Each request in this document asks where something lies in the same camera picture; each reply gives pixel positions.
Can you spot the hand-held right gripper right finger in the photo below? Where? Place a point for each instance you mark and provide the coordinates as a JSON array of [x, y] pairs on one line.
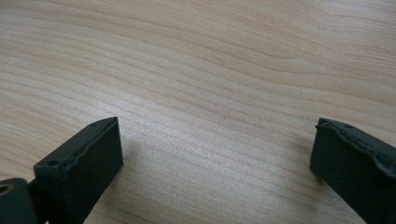
[[358, 174]]

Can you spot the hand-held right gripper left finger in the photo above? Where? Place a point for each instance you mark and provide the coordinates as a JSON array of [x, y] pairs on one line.
[[84, 174]]

